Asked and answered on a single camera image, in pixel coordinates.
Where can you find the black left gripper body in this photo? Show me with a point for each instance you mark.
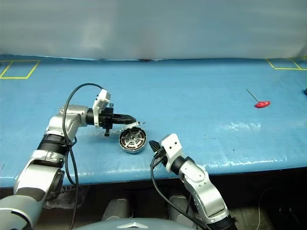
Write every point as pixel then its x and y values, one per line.
pixel 106 119

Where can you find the grey robot torso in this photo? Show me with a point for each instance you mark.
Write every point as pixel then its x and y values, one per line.
pixel 134 225

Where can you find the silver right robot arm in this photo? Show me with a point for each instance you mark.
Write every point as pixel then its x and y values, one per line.
pixel 196 175

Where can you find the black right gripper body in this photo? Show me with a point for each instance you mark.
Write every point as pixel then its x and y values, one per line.
pixel 161 155

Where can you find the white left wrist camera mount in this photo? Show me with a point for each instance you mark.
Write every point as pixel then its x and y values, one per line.
pixel 103 98

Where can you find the silver motor housing copper windings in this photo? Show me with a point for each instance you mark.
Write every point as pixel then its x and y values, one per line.
pixel 134 151

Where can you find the grey rounded shape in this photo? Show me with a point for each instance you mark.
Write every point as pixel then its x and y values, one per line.
pixel 116 210
pixel 178 206

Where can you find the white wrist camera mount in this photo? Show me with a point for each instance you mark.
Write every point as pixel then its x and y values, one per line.
pixel 103 98
pixel 171 143

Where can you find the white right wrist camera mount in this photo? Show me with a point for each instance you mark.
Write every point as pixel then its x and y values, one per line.
pixel 171 143

